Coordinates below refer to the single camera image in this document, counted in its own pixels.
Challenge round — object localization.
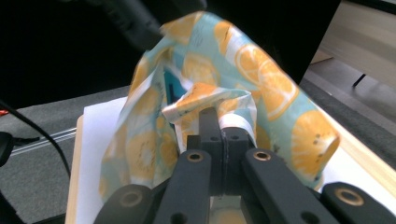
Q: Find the black cable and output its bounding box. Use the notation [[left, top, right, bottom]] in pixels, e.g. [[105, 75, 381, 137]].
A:
[[0, 100, 72, 179]]

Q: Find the black bar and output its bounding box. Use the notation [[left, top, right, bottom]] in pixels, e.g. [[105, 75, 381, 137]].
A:
[[352, 73, 367, 88]]

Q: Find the dark backdrop panel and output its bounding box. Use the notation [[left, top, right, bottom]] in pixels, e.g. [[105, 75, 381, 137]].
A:
[[0, 0, 342, 110]]

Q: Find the white table sheet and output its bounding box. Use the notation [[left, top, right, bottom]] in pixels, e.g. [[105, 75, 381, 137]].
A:
[[74, 96, 396, 224]]

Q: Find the silver floor rail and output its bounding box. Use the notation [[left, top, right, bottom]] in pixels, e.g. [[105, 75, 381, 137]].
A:
[[11, 126, 78, 157]]

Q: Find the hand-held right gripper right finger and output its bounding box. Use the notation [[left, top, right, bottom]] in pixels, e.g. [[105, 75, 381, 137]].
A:
[[221, 126, 257, 195]]

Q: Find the lemon print bag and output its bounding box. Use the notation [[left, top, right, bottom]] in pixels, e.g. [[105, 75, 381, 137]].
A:
[[98, 10, 341, 203]]

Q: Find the black device with plug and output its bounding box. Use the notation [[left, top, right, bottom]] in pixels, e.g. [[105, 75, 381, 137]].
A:
[[0, 131, 41, 168]]

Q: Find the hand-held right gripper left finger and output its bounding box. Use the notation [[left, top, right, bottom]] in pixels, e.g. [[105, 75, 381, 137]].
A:
[[186, 106, 224, 195]]

